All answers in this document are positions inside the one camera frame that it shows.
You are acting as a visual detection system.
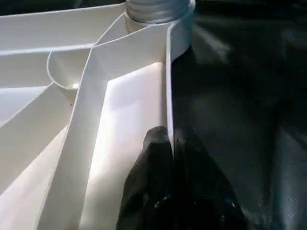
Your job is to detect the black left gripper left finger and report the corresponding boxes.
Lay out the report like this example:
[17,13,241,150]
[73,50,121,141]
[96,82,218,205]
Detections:
[116,126,175,230]

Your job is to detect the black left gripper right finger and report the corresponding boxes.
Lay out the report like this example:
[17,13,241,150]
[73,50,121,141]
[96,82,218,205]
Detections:
[173,127,250,230]

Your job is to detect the white plastic table top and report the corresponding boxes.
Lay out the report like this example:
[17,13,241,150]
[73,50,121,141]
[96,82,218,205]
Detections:
[0,0,197,230]

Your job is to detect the white plastic table leg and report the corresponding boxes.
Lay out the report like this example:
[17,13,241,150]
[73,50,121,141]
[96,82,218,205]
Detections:
[124,0,190,24]

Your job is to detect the black work mat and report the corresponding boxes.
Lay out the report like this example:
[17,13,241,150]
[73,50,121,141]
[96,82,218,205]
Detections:
[168,0,307,230]

